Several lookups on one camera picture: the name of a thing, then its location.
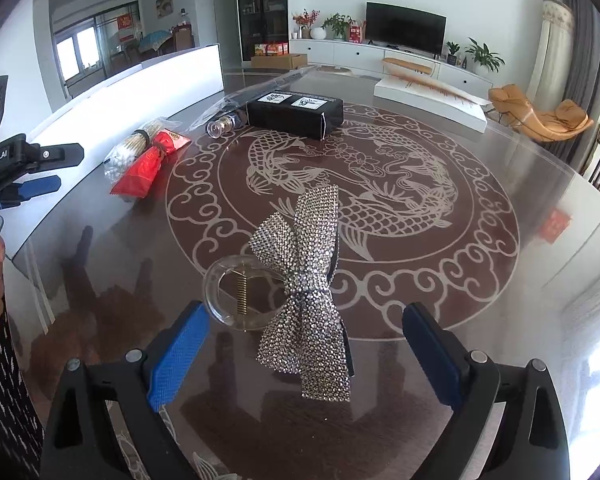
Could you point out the red gift bag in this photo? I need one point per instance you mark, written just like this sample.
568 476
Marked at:
355 33

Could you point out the black white patterned garment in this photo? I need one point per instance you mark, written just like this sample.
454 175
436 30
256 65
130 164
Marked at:
5 400

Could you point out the red flower arrangement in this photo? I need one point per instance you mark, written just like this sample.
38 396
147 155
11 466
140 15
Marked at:
304 20

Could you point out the blue mesh food cover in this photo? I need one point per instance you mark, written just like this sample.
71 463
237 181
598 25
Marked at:
154 40

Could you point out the white round vase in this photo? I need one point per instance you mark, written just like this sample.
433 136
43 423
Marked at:
318 33

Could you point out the dark glass display cabinet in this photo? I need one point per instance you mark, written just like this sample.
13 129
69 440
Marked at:
262 5

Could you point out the bundle of wooden sticks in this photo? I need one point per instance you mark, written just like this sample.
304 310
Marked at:
130 147

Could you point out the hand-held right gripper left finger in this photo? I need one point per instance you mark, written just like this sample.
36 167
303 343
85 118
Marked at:
177 360

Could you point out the small glass bottle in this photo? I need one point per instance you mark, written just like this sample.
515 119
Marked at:
220 126

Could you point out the grey curtain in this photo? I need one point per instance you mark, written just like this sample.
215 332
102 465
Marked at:
587 60

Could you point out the wooden bench with metal legs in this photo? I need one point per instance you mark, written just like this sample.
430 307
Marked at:
410 62

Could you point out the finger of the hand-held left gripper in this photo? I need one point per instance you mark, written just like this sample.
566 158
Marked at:
55 156
37 187

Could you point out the brown cardboard box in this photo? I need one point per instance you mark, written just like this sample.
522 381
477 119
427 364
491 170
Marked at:
277 62

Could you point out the small potted plant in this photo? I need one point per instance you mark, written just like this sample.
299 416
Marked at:
452 50

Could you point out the white covered standing air conditioner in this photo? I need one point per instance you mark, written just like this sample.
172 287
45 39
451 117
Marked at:
552 45

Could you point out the red paper door decoration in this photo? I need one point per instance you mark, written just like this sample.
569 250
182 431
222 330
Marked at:
124 27

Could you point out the black rectangular box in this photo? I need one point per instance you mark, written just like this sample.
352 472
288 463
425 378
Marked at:
290 117

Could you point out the black television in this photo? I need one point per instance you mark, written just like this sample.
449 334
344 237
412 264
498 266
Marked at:
405 27

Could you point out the orange lounge chair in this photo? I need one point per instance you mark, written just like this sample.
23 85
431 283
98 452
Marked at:
545 120

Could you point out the orange printed cartons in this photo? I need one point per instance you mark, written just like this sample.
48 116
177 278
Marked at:
270 49

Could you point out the red foil packet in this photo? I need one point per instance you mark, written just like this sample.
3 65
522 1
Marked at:
140 175

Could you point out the green leafy potted plant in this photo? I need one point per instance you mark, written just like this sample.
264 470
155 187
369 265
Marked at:
337 25

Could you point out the white flat feather-print box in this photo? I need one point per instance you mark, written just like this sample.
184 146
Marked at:
430 102

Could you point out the large potted plant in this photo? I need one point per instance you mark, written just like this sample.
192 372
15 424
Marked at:
484 55

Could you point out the long clear plastic sleeve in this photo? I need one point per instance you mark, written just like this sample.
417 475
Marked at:
280 80

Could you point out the white foam board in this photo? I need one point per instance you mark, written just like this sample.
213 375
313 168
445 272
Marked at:
155 80

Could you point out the white television cabinet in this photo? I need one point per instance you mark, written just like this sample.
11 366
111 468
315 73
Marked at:
330 50

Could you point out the rhinestone bow hair clip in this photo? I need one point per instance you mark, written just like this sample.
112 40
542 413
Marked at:
305 260

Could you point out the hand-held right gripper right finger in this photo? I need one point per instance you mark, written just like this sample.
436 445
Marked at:
432 355

